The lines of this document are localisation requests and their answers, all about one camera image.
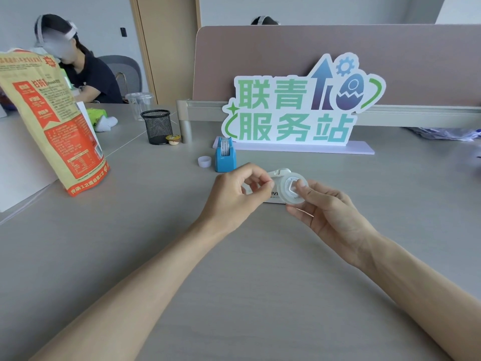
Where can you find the person's left thumb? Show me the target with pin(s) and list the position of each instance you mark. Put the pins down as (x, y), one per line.
(261, 193)

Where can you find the white crumpled tissue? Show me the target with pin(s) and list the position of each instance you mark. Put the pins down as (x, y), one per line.
(106, 124)

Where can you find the beige metal partition rail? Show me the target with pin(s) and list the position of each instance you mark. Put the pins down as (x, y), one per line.
(413, 116)

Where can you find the person's left hand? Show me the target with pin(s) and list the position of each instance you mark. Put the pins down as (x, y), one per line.
(225, 201)

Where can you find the clear plastic cup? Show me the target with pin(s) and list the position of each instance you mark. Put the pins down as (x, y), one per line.
(139, 105)

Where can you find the small yellow jelly cup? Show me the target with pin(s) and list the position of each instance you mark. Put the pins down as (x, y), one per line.
(173, 139)

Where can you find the small patterned tape roll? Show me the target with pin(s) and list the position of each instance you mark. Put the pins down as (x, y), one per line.
(224, 147)

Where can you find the white tape dispenser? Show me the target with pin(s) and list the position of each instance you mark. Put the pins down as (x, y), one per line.
(276, 176)

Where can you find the blue tape dispenser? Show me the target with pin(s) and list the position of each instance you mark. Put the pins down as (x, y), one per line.
(225, 163)

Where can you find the kraft paper bag red label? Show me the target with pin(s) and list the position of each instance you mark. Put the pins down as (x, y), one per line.
(56, 124)

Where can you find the wooden door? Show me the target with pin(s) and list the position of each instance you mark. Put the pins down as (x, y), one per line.
(169, 45)

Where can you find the white bottle cap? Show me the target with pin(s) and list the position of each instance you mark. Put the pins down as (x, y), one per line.
(205, 162)

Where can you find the green and white standing sign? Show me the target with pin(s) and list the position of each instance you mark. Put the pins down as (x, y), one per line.
(297, 108)

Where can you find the brown desk partition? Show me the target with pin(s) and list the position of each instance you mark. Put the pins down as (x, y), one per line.
(263, 52)

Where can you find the green snack packet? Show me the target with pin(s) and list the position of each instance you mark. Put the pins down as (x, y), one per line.
(96, 114)

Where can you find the person's right hand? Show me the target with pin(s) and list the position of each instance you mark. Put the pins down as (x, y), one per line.
(336, 221)

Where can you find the clear tape roll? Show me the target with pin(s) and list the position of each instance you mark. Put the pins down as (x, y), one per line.
(290, 189)

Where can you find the person's left forearm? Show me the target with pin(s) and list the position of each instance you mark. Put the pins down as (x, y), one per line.
(124, 300)

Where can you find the black mesh pen holder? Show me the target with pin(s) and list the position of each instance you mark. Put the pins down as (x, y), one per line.
(157, 127)

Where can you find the black wall switch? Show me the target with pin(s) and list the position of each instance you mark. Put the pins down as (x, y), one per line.
(123, 32)

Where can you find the grey office chair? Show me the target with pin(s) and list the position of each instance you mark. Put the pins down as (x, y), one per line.
(127, 71)

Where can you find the person's right thumb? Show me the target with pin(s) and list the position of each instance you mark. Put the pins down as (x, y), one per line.
(319, 193)

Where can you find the white headset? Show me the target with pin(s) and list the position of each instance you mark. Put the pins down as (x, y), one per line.
(67, 31)

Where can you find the person's right forearm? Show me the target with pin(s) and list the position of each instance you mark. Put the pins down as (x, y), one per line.
(421, 293)

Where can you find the clear plastic bag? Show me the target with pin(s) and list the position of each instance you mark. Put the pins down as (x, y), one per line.
(443, 133)

